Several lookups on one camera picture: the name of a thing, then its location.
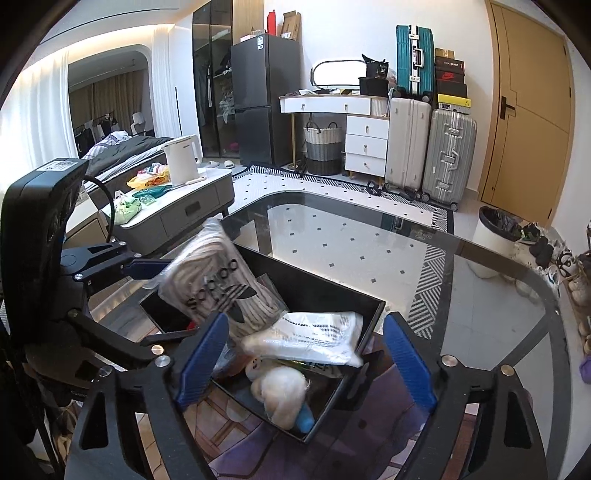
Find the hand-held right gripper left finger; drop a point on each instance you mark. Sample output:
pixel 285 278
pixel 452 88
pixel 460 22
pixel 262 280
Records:
pixel 203 364

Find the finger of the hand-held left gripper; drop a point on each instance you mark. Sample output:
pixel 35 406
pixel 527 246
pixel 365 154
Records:
pixel 115 344
pixel 152 268

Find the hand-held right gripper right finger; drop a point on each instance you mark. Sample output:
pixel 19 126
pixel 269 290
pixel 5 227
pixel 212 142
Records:
pixel 408 364

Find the white plush toy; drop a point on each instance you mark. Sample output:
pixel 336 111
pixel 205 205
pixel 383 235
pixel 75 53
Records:
pixel 281 392

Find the white printed packet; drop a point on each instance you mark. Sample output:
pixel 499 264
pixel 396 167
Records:
pixel 314 337

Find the black storage box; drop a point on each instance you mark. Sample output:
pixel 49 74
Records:
pixel 323 295

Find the pale green plastic bag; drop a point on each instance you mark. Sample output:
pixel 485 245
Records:
pixel 125 210

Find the grey side table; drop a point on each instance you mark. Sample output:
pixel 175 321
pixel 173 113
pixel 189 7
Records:
pixel 198 203

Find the printed desk mat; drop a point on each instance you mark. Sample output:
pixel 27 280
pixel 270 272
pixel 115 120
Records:
pixel 249 438

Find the pile of colourful snack packets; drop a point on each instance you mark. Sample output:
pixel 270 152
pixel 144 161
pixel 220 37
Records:
pixel 150 177

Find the white electric kettle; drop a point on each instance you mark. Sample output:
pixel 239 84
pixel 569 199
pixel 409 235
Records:
pixel 180 161

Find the bed with dark blanket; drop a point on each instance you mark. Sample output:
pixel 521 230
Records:
pixel 134 147

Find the white sheer curtain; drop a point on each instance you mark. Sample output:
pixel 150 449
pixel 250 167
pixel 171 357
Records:
pixel 37 115
pixel 171 92

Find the pale indoor slippers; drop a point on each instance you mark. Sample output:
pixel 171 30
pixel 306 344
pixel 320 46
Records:
pixel 224 164

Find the white office chair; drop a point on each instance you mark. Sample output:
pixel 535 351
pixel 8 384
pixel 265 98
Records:
pixel 141 123

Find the white trash bin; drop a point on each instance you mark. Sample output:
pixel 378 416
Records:
pixel 494 244

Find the patterned black white rug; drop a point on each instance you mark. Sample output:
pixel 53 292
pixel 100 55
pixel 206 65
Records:
pixel 351 221

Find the tan curtain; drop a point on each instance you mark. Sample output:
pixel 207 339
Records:
pixel 115 101

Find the dark sneaker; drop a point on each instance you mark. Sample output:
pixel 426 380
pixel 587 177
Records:
pixel 531 233

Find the wooden shoe rack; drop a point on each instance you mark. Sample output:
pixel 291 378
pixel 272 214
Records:
pixel 577 295

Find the rows of assorted shoes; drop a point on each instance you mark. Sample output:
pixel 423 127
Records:
pixel 581 286

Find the dark glass wardrobe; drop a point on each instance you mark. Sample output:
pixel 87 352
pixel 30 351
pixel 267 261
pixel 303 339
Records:
pixel 214 78

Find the dark grey fridge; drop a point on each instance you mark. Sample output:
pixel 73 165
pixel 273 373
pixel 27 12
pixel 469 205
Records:
pixel 263 101

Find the woven laundry basket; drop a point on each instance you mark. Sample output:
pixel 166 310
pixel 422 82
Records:
pixel 322 152

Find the silver suitcase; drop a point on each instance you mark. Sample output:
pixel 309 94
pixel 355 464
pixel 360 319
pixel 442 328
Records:
pixel 450 157

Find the white suitcase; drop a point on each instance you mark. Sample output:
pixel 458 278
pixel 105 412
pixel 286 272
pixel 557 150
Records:
pixel 408 143

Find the white vanity desk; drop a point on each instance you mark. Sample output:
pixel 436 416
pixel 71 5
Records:
pixel 364 143

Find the white flat box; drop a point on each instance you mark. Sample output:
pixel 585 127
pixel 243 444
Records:
pixel 252 37

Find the white ribbed container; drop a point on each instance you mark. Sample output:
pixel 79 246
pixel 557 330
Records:
pixel 381 107

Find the oval mirror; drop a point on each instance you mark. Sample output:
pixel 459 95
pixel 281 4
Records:
pixel 337 74

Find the wooden door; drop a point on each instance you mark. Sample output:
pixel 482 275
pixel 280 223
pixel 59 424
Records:
pixel 531 115

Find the plain black shoe box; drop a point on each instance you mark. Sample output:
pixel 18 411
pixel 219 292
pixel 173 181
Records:
pixel 452 88

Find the cardboard box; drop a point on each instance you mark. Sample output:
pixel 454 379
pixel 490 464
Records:
pixel 291 25

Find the black bag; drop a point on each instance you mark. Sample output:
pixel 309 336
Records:
pixel 374 78

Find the black shoe box red logo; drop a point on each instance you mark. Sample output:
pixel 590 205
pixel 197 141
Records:
pixel 451 75

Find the black shoe box white label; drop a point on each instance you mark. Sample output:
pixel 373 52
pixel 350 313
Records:
pixel 449 63

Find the teal suitcase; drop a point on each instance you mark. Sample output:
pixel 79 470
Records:
pixel 413 60

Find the brown shoe box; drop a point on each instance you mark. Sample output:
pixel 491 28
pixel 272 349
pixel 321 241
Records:
pixel 448 53

